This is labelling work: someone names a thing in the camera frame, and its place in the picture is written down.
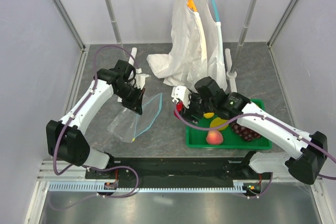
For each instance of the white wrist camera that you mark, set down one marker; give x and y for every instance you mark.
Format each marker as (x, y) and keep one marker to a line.
(138, 78)
(181, 94)

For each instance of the white garment on teal hanger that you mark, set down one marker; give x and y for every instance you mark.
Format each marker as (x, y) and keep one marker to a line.
(214, 42)

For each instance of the light blue cable duct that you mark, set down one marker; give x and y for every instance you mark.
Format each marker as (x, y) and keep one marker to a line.
(104, 187)

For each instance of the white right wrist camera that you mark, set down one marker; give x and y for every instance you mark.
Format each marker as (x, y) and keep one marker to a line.
(181, 94)

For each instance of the purple grape bunch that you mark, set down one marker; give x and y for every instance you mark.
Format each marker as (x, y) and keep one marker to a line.
(244, 133)

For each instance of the peach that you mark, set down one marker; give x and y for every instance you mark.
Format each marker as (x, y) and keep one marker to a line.
(214, 137)

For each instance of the yellow lemon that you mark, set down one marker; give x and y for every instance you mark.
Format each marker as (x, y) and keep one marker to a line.
(208, 115)

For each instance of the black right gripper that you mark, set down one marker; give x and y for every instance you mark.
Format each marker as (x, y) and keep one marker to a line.
(186, 113)

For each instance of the white garment on orange hanger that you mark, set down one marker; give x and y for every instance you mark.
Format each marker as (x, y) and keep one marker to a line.
(186, 63)

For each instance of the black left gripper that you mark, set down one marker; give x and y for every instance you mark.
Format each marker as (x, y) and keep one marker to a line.
(137, 100)

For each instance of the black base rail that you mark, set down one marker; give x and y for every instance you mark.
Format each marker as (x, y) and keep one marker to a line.
(178, 171)

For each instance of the red apple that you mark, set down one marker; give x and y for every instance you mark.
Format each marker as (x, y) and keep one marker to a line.
(178, 108)

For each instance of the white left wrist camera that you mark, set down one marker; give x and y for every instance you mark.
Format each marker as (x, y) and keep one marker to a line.
(138, 78)

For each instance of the clear zip top bag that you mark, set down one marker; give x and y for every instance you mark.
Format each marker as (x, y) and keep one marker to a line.
(128, 125)

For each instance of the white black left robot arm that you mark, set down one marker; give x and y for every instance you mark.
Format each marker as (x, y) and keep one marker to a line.
(66, 137)

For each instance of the green plastic tray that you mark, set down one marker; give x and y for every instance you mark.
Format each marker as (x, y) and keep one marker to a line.
(197, 139)

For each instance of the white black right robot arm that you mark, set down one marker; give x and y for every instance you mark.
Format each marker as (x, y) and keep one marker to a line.
(209, 108)

